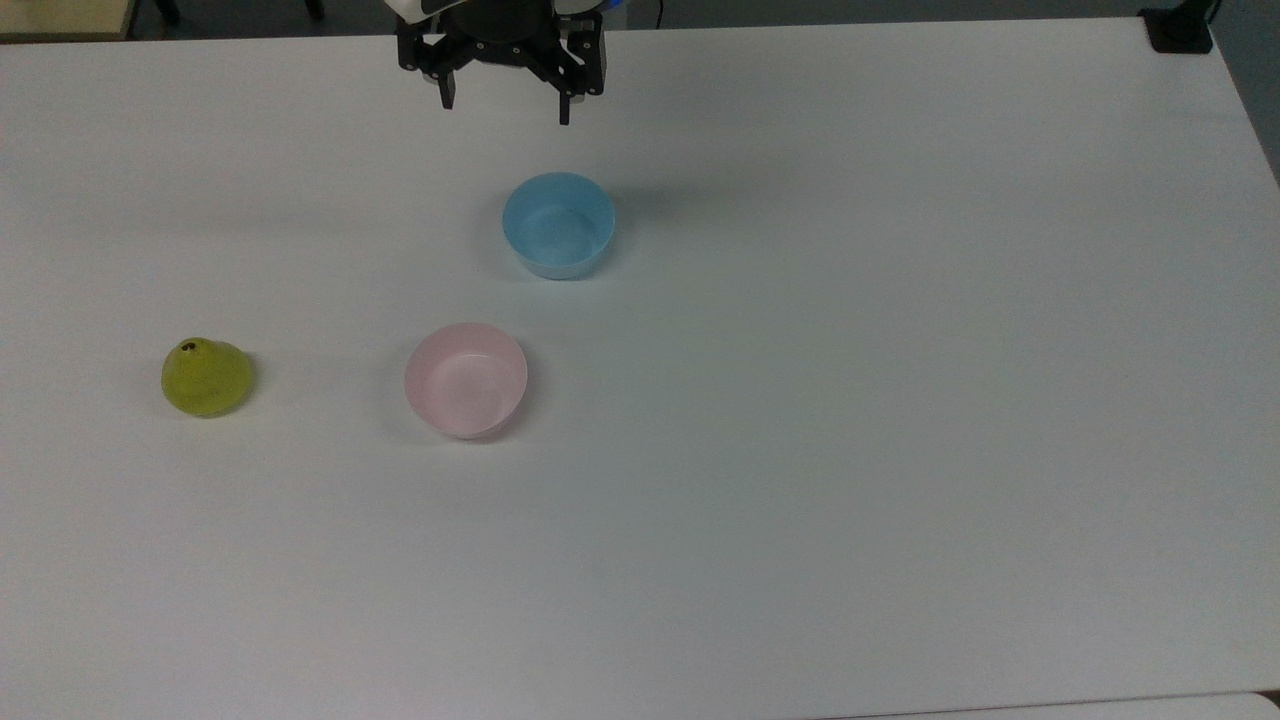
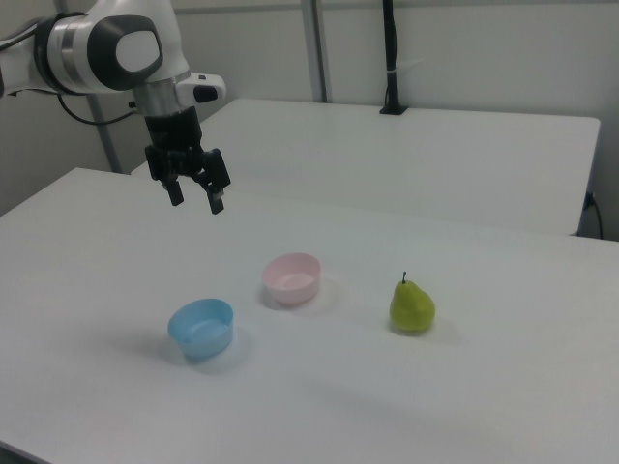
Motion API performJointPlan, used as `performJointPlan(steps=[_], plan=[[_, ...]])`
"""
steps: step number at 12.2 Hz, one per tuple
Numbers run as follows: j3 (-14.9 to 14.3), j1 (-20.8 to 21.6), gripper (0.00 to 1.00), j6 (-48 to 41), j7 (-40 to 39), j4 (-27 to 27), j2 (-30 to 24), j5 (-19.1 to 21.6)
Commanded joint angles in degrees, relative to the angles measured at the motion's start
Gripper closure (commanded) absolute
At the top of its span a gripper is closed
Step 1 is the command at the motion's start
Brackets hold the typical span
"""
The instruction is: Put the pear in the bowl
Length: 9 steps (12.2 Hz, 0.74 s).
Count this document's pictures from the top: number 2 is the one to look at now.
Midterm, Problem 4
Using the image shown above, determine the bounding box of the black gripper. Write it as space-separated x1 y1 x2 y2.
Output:
144 106 231 216

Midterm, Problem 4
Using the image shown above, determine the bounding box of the green pear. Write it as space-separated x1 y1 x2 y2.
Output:
389 271 437 334

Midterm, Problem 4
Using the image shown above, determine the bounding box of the pink plastic bowl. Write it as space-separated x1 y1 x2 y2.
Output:
261 251 322 306

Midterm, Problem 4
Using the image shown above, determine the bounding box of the blue plastic bowl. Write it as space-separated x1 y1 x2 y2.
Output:
167 298 236 362

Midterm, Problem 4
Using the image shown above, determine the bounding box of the black pole with clamp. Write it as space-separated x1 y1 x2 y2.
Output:
379 0 409 116

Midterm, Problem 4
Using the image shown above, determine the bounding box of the grey metal stand post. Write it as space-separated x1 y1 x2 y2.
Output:
85 94 123 174

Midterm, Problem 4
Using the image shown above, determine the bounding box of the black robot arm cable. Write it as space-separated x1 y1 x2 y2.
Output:
55 90 146 127

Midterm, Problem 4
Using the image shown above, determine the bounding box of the grey wall frame post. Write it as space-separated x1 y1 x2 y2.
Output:
301 0 331 103

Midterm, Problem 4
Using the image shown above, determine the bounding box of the black power cable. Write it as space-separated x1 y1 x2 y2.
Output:
582 191 605 240

